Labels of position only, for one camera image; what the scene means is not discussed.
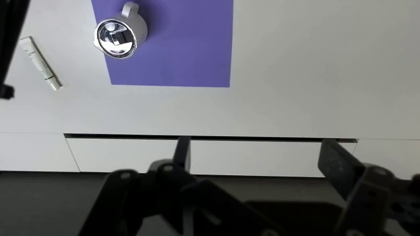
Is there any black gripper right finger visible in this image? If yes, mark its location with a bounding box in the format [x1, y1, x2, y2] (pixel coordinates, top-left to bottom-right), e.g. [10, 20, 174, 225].
[318, 139, 420, 236]

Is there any black camera stand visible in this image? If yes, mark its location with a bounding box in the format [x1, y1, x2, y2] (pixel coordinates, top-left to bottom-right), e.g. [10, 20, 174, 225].
[0, 0, 32, 100]

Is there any white cup with handle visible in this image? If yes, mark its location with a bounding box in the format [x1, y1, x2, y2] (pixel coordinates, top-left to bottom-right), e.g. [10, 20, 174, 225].
[92, 1, 150, 61]

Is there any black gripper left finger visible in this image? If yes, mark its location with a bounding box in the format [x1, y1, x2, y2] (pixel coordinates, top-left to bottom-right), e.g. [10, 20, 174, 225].
[78, 136, 281, 236]

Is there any white tube marker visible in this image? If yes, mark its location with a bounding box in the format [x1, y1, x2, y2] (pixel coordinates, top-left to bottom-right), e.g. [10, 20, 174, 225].
[19, 35, 64, 92]

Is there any clear sliding cup lid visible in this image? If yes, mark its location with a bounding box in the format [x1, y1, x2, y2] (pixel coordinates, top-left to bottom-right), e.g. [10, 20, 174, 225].
[95, 17, 138, 60]

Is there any purple mat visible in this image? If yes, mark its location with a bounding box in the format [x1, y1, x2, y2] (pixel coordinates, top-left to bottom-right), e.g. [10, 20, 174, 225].
[91, 0, 235, 88]

